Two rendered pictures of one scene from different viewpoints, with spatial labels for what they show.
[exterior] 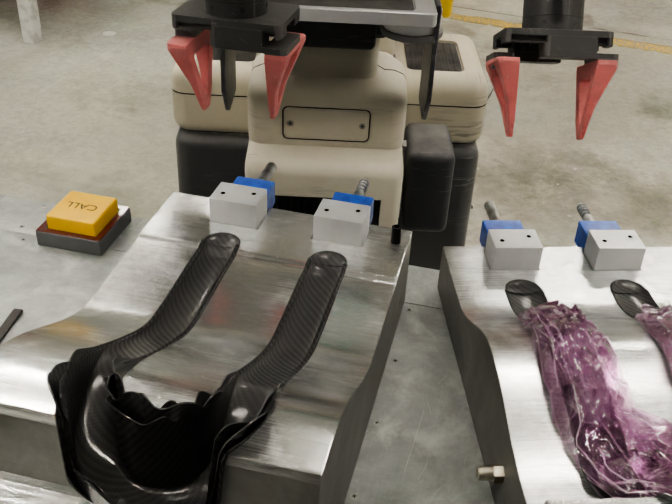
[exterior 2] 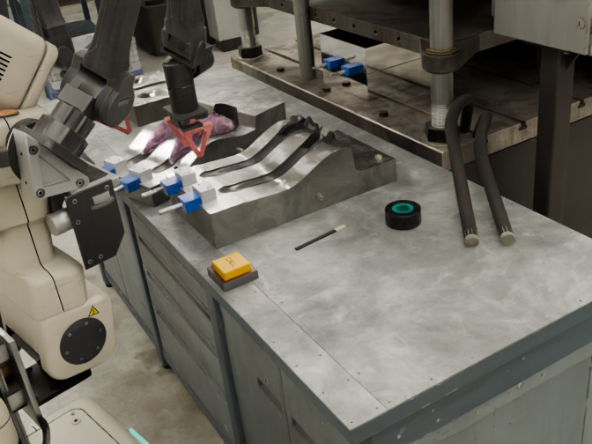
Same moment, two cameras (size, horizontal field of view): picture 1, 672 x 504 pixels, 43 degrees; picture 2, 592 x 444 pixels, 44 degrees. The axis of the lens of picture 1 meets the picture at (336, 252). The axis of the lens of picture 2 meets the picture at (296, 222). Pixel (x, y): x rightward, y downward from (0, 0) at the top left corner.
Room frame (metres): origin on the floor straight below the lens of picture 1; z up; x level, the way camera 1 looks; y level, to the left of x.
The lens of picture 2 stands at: (1.55, 1.38, 1.63)
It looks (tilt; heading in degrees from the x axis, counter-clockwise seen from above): 29 degrees down; 230
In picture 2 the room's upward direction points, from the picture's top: 7 degrees counter-clockwise
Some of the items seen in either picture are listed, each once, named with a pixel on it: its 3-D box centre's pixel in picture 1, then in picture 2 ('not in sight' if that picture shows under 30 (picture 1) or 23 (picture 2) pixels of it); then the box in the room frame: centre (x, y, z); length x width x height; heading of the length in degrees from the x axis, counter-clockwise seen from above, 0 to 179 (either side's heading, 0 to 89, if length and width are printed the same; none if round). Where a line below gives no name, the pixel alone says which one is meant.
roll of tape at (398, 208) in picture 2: not in sight; (403, 215); (0.45, 0.43, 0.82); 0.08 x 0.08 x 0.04
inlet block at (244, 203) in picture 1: (253, 194); (186, 203); (0.79, 0.09, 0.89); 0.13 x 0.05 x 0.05; 168
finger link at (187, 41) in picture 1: (217, 63); (194, 134); (0.75, 0.12, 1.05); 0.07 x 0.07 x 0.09; 78
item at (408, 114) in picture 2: not in sight; (413, 70); (-0.47, -0.29, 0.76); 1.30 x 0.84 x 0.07; 78
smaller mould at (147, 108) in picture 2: not in sight; (157, 102); (0.36, -0.69, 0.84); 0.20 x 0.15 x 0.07; 168
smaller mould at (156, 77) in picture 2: not in sight; (144, 87); (0.29, -0.88, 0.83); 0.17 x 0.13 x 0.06; 168
